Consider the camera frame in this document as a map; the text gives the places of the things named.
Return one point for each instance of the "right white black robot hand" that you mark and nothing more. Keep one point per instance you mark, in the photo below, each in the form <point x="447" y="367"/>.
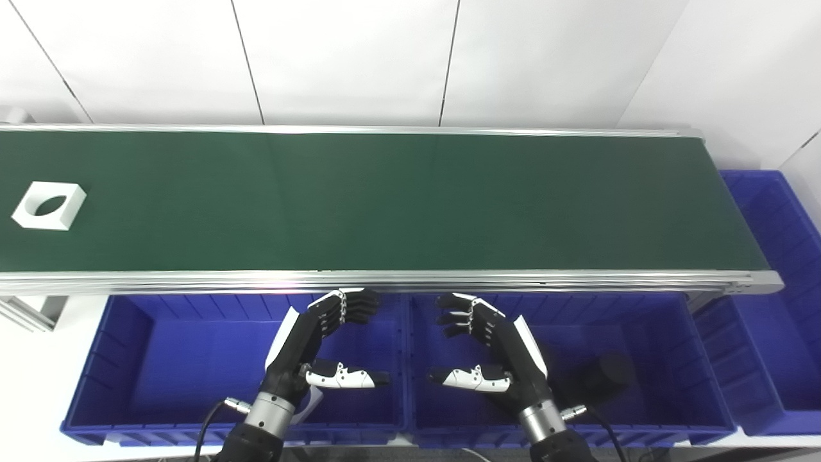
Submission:
<point x="519" y="366"/>

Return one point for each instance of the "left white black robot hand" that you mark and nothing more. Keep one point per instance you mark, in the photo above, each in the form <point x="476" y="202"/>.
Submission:
<point x="288" y="359"/>

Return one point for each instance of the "white square part round hole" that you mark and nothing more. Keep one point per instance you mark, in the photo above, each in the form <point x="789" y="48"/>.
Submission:
<point x="313" y="403"/>
<point x="72" y="192"/>

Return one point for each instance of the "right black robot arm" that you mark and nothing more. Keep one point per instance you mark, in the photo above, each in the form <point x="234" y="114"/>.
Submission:
<point x="558" y="446"/>

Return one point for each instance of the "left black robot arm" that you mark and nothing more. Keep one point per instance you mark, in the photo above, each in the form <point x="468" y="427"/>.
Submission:
<point x="256" y="443"/>

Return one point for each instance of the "black cylinder part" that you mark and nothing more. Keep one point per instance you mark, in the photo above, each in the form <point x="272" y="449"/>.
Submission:
<point x="609" y="375"/>

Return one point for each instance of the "blue plastic bin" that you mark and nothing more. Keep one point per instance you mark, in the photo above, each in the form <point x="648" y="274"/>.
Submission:
<point x="770" y="333"/>
<point x="673" y="385"/>
<point x="192" y="359"/>

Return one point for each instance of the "aluminium conveyor leg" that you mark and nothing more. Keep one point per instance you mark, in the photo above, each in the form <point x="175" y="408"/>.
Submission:
<point x="705" y="301"/>
<point x="32" y="311"/>

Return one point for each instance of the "grey conveyor end housing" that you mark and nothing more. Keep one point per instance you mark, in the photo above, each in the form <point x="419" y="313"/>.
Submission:
<point x="13" y="115"/>

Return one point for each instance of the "green conveyor belt aluminium frame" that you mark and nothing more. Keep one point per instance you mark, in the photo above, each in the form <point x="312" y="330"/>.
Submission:
<point x="385" y="205"/>

